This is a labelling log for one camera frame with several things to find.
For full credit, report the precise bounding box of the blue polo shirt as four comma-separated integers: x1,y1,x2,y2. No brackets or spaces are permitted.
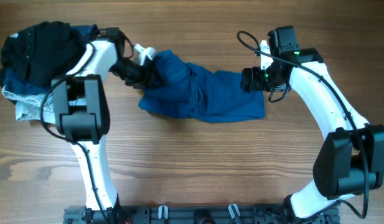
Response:
139,50,265,123

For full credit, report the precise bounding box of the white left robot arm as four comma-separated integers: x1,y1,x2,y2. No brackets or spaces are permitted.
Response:
50,27,164,223

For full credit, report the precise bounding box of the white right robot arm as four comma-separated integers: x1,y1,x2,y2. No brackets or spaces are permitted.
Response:
241,48,384,223

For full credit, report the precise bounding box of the black folded garment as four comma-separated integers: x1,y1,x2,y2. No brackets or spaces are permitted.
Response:
0,21,85,89

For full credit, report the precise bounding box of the light grey denim garment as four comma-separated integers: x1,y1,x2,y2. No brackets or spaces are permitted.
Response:
2,85,55,124

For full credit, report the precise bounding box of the navy folded garment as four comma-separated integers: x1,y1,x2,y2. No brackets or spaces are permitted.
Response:
3,24,101,95

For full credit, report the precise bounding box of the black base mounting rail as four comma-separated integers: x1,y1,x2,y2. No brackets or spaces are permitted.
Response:
63,203,340,224

